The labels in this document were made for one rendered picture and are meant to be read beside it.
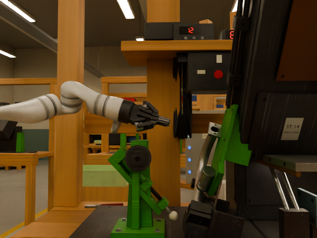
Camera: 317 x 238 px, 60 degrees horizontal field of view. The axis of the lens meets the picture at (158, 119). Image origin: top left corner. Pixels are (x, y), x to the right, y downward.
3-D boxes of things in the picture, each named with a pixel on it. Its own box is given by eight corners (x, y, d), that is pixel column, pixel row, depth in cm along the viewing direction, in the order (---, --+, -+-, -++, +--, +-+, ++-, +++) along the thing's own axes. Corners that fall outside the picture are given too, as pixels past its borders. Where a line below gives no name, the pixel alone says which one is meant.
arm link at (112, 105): (124, 117, 97) (108, 113, 97) (126, 93, 89) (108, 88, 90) (116, 135, 90) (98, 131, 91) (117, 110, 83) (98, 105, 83)
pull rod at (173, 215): (178, 219, 83) (178, 199, 83) (178, 222, 80) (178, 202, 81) (159, 218, 83) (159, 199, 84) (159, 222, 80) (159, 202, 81)
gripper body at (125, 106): (115, 109, 83) (145, 117, 82) (124, 93, 89) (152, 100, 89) (114, 126, 88) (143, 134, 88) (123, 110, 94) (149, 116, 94)
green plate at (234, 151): (244, 184, 75) (263, 111, 76) (215, 176, 76) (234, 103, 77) (234, 177, 87) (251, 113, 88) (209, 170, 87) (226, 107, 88)
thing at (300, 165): (373, 177, 57) (372, 163, 58) (295, 177, 58) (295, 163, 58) (290, 158, 96) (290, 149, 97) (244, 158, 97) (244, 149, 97)
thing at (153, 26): (181, 38, 109) (181, 21, 109) (144, 39, 109) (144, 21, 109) (181, 44, 116) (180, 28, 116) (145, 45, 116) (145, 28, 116)
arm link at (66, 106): (72, 103, 96) (37, 117, 86) (73, 80, 92) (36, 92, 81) (86, 112, 94) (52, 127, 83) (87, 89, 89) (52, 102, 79)
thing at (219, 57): (233, 89, 103) (232, 50, 104) (187, 90, 104) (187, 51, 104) (226, 94, 116) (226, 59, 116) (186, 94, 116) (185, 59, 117)
